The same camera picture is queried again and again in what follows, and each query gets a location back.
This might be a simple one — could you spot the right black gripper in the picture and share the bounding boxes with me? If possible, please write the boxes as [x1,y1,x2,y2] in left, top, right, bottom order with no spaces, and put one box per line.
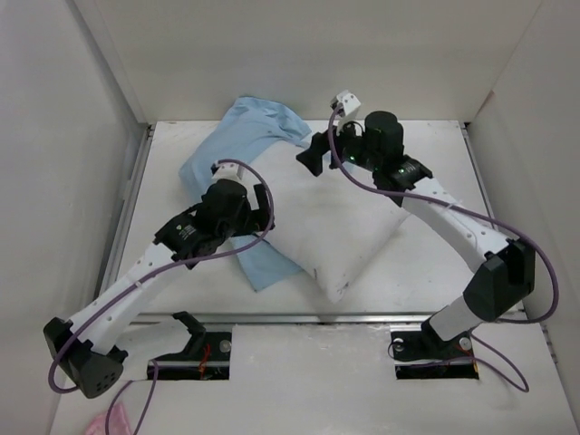
[295,111,381,178]

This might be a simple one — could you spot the pink plastic bag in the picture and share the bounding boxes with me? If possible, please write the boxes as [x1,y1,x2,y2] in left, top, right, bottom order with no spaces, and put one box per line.
[84,403,132,435]

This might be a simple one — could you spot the light blue pillowcase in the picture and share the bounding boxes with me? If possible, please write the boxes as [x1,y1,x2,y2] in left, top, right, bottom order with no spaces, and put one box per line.
[179,96,311,292]

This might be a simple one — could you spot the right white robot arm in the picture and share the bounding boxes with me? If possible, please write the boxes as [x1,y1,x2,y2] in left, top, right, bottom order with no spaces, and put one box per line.
[296,91,536,363]

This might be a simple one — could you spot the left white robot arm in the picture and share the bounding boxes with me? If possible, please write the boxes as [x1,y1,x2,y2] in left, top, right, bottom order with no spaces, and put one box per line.
[43,159,275,399]

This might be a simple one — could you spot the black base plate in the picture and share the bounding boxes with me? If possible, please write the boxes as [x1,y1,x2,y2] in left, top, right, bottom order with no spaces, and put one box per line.
[391,331,473,363]
[154,312,232,380]

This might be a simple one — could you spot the aluminium front rail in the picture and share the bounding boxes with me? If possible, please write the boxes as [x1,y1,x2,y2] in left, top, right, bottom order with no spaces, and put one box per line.
[130,310,529,325]

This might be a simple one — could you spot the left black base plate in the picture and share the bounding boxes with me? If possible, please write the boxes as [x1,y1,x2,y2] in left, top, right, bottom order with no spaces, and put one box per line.
[154,312,232,380]

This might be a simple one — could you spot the white pillow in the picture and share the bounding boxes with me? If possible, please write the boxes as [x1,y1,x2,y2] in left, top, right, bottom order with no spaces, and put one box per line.
[249,140,409,303]

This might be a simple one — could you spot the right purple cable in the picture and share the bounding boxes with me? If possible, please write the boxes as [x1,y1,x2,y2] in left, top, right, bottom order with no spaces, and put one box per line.
[328,106,559,394]

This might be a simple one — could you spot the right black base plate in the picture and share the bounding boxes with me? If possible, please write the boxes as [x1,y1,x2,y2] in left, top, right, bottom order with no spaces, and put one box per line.
[391,331,473,363]

